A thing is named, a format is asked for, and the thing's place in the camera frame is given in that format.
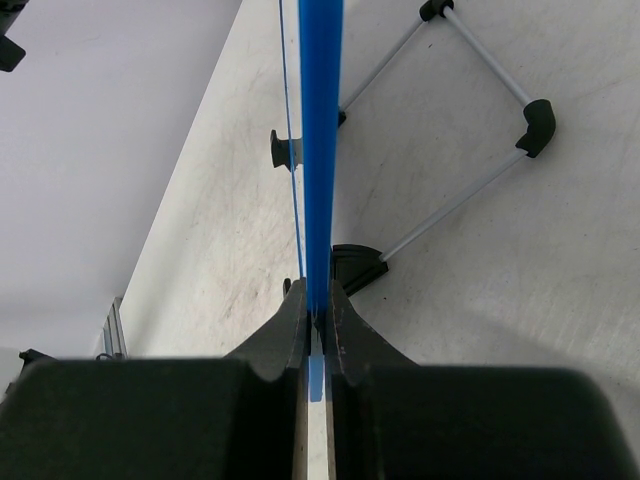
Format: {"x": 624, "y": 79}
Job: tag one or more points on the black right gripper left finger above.
{"x": 241, "y": 416}

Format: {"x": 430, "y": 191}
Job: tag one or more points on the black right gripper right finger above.
{"x": 391, "y": 418}

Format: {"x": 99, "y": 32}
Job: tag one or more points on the blue framed whiteboard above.
{"x": 311, "y": 33}

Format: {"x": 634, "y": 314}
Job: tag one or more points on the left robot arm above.
{"x": 11, "y": 54}

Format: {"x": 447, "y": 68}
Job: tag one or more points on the whiteboard metal stand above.
{"x": 432, "y": 120}

